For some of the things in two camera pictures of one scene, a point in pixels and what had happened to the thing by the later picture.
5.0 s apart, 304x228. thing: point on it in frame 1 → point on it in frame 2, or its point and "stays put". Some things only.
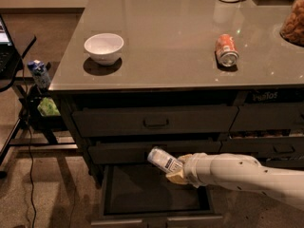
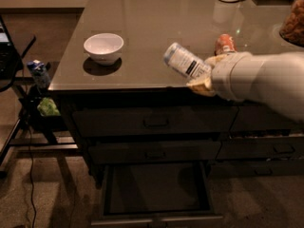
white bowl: [104, 47] stays put
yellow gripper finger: [177, 177] → [203, 87]
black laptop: [10, 60] stays put
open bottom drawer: [141, 196] stays put
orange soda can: [226, 49] stays put
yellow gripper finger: [184, 158] → [218, 59]
